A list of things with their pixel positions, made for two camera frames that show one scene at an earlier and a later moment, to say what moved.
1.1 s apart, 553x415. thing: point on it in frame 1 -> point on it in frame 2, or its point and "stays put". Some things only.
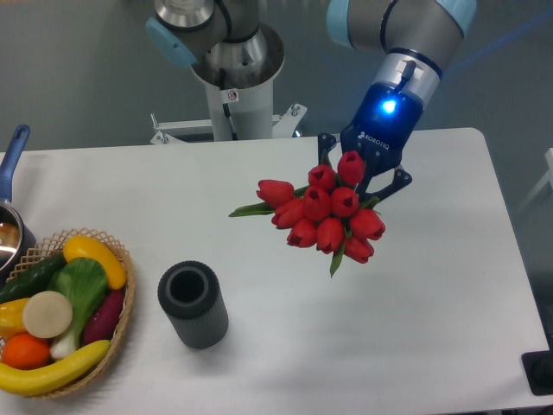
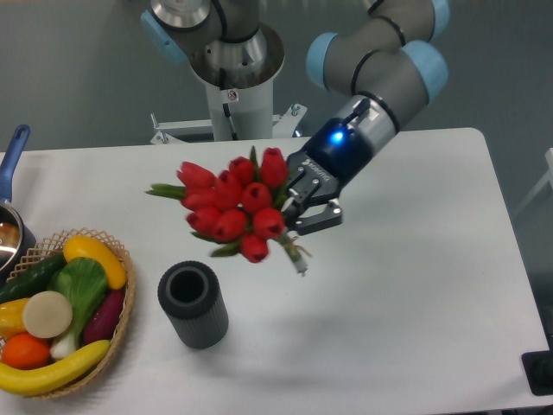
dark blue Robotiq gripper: x=378 y=133 -> x=337 y=152
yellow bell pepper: x=11 y=318 stays put
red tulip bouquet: x=327 y=213 -> x=239 y=207
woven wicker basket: x=54 y=246 stays put
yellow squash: x=86 y=246 stays put
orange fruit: x=25 y=351 stays put
